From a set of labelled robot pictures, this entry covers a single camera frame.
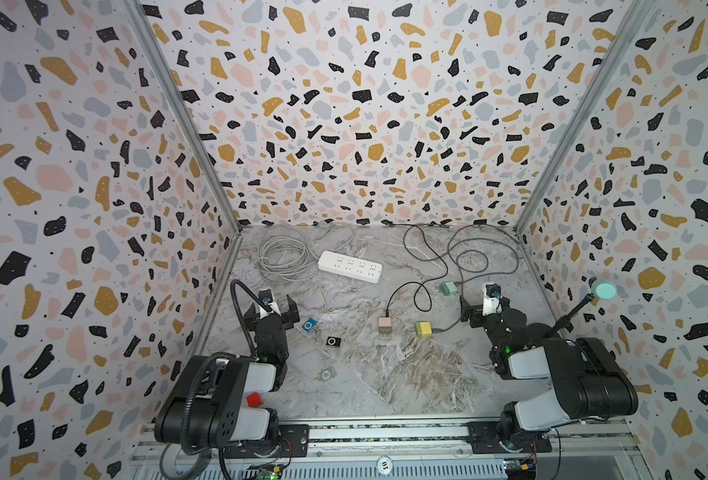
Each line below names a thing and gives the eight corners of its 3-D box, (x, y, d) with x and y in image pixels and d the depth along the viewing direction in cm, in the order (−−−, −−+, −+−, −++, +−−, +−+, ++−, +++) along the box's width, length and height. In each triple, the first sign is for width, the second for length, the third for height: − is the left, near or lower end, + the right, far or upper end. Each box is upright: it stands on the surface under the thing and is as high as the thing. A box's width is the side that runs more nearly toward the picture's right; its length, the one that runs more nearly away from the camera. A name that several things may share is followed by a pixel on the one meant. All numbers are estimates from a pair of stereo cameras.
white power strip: (316, 270, 111) (315, 264, 108) (324, 255, 116) (323, 248, 113) (379, 285, 107) (380, 279, 104) (384, 268, 112) (385, 262, 109)
